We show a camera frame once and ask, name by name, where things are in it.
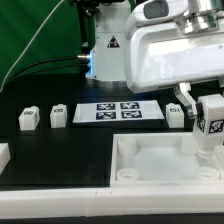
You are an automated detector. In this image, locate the green backdrop cloth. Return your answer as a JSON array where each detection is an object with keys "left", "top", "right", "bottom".
[{"left": 0, "top": 0, "right": 134, "bottom": 88}]

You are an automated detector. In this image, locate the black cable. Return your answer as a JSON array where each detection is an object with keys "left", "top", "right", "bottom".
[{"left": 6, "top": 57, "right": 84, "bottom": 84}]

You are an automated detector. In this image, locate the white front fence bar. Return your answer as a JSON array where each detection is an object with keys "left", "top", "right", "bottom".
[{"left": 0, "top": 184, "right": 224, "bottom": 219}]

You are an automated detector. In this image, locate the white cable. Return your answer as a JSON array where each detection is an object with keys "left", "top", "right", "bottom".
[{"left": 0, "top": 0, "right": 66, "bottom": 93}]

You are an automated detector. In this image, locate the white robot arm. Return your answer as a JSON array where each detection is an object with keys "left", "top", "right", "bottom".
[{"left": 86, "top": 0, "right": 224, "bottom": 118}]

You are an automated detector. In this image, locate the white square tabletop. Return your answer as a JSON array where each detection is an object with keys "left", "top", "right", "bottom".
[{"left": 110, "top": 132, "right": 224, "bottom": 187}]

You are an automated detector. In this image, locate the black camera stand pole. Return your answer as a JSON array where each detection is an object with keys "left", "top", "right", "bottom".
[{"left": 68, "top": 0, "right": 98, "bottom": 54}]

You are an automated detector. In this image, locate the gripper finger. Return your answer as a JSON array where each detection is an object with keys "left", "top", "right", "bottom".
[{"left": 174, "top": 83, "right": 196, "bottom": 119}]

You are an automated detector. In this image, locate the white left fence piece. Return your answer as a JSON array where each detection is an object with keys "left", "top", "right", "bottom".
[{"left": 0, "top": 143, "right": 10, "bottom": 174}]

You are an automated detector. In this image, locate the white sheet with tags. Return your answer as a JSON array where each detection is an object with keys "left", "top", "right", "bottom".
[{"left": 73, "top": 100, "right": 164, "bottom": 123}]

